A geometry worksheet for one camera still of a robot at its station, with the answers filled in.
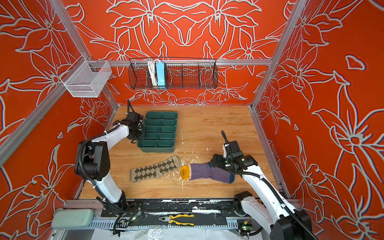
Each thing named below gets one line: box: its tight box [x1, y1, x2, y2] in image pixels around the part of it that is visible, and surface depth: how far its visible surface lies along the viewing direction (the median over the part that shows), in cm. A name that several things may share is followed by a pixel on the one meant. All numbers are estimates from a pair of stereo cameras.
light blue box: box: [156, 62, 166, 86], surface depth 92 cm
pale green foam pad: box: [51, 208, 94, 229], surface depth 70 cm
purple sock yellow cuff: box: [180, 162, 235, 184], surface depth 85 cm
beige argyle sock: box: [130, 155, 182, 183], surface depth 87 cm
